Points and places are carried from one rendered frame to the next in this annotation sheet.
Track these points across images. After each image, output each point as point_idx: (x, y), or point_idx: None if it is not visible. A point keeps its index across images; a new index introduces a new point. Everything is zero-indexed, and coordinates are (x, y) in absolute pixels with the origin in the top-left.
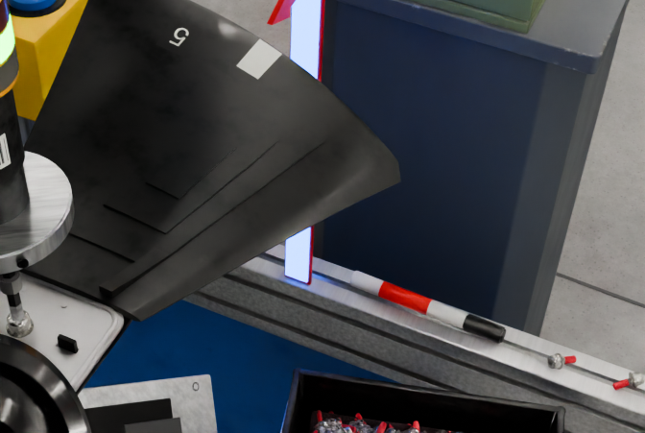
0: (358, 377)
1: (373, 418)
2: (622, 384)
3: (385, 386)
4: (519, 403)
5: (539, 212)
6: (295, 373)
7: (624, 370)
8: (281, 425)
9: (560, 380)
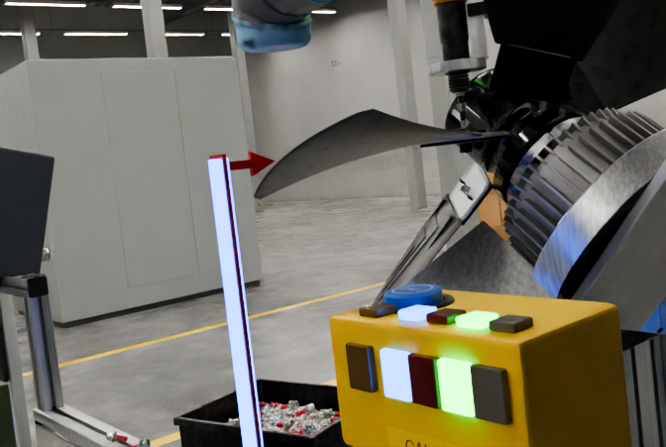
0: (276, 432)
1: None
2: (122, 435)
3: (263, 428)
4: (195, 419)
5: None
6: (315, 435)
7: (108, 446)
8: None
9: (151, 445)
